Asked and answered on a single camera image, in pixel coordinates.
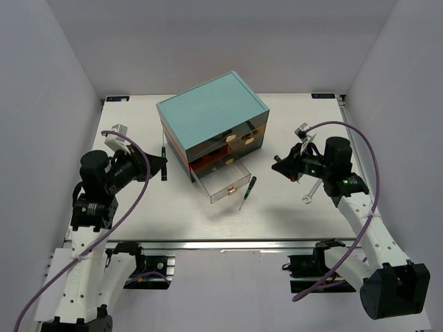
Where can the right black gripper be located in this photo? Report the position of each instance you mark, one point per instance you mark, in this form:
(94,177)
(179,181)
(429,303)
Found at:
(291,165)

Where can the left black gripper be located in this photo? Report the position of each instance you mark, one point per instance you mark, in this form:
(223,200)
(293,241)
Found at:
(137,160)

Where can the clear drawer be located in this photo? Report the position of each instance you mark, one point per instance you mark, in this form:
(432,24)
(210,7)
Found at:
(215,178)

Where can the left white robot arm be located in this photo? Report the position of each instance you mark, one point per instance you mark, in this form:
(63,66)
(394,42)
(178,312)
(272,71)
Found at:
(98,276)

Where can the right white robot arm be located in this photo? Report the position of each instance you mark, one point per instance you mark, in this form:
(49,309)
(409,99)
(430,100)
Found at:
(389,284)

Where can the silver open-end wrench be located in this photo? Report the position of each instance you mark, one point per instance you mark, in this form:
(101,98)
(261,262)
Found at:
(308,197)

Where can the teal drawer cabinet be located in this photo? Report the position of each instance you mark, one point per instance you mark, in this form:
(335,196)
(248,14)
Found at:
(203,119)

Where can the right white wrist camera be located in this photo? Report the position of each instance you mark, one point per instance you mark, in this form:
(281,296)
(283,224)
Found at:
(304,136)

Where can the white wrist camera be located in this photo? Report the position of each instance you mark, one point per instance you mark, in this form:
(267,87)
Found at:
(117,142)
(304,136)

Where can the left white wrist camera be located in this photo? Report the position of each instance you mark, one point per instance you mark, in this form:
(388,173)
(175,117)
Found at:
(117,142)

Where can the gold middle drawer handle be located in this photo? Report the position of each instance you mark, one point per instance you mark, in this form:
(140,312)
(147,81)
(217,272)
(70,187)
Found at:
(231,190)

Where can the aluminium table edge rail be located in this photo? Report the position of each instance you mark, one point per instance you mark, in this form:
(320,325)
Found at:
(230,245)

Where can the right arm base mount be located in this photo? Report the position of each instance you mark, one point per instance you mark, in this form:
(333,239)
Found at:
(305,270)

